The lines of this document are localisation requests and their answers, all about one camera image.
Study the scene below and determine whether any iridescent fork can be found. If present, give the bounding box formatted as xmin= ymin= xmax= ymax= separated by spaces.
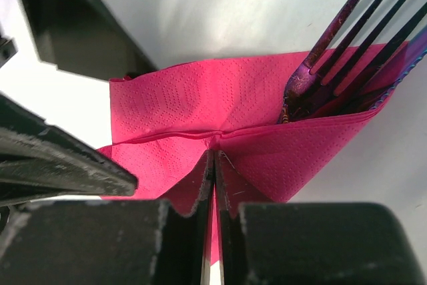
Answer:
xmin=278 ymin=0 xmax=426 ymax=123

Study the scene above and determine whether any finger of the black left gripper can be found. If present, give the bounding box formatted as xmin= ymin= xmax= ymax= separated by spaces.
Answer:
xmin=21 ymin=0 xmax=157 ymax=80
xmin=1 ymin=95 xmax=137 ymax=206

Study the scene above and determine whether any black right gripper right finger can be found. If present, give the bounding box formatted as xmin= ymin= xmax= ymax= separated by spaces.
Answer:
xmin=214 ymin=152 xmax=424 ymax=284

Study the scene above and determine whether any pink paper napkin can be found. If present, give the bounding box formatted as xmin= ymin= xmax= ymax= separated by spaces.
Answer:
xmin=95 ymin=40 xmax=410 ymax=266

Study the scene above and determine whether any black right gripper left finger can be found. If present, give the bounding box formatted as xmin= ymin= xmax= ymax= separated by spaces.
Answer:
xmin=1 ymin=150 xmax=214 ymax=284

